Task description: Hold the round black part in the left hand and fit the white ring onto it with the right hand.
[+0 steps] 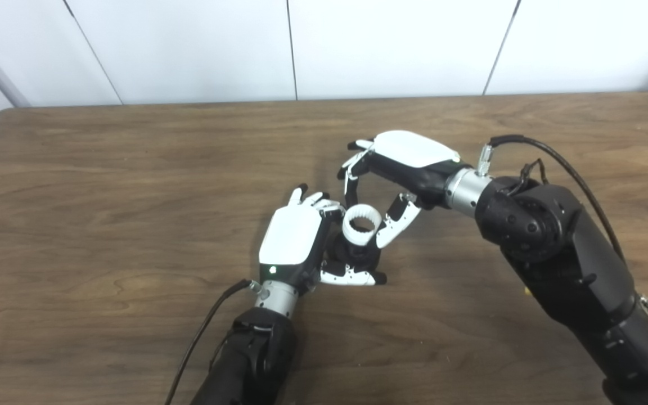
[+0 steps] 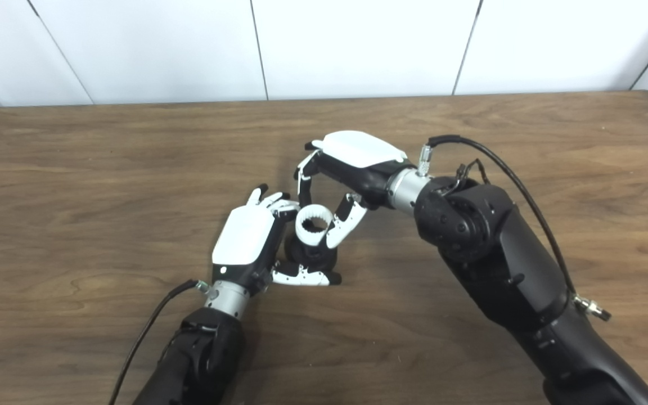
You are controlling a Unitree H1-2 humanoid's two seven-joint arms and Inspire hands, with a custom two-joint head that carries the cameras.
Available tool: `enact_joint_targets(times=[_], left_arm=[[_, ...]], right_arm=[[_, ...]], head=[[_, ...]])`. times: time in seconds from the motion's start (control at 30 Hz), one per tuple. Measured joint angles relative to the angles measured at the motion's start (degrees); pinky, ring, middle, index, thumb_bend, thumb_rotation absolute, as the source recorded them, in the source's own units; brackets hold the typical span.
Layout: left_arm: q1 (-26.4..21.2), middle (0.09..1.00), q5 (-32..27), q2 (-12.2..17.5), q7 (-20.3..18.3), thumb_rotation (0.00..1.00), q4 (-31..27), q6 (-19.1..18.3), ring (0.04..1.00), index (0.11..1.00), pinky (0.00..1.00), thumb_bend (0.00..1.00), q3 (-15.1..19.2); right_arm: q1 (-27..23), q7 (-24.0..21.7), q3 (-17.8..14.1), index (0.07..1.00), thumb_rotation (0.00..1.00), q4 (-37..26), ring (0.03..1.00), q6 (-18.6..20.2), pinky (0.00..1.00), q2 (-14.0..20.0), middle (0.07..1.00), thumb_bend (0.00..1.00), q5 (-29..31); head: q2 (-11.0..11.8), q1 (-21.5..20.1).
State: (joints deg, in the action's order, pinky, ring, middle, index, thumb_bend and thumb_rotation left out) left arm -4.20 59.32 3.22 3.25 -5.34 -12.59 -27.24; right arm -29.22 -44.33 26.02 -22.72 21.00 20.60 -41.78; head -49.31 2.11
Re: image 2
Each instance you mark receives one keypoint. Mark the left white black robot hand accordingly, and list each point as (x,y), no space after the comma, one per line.
(245,236)

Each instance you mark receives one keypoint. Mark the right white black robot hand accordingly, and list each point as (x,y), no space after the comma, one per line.
(358,149)

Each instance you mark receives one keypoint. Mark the round black plastic part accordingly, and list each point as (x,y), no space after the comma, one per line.
(315,257)

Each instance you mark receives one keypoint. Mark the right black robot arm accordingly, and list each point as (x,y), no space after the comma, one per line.
(498,253)

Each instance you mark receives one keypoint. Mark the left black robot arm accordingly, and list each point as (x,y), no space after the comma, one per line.
(206,354)

